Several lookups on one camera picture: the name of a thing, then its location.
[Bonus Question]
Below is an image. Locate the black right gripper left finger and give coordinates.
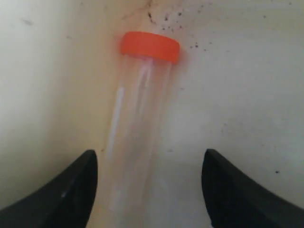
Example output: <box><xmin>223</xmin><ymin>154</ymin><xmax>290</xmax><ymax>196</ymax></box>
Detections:
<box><xmin>0</xmin><ymin>150</ymin><xmax>98</xmax><ymax>228</ymax></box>

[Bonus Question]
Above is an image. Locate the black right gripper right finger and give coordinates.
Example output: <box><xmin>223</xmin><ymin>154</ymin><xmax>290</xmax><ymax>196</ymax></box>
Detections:
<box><xmin>201</xmin><ymin>149</ymin><xmax>304</xmax><ymax>228</ymax></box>

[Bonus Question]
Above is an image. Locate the orange-capped tube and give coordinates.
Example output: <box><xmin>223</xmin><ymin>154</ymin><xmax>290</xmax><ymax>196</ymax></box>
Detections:
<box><xmin>100</xmin><ymin>31</ymin><xmax>180</xmax><ymax>228</ymax></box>

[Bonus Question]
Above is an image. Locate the small cream plastic bin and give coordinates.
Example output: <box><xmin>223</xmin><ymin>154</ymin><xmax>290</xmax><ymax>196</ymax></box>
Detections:
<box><xmin>0</xmin><ymin>0</ymin><xmax>304</xmax><ymax>228</ymax></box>

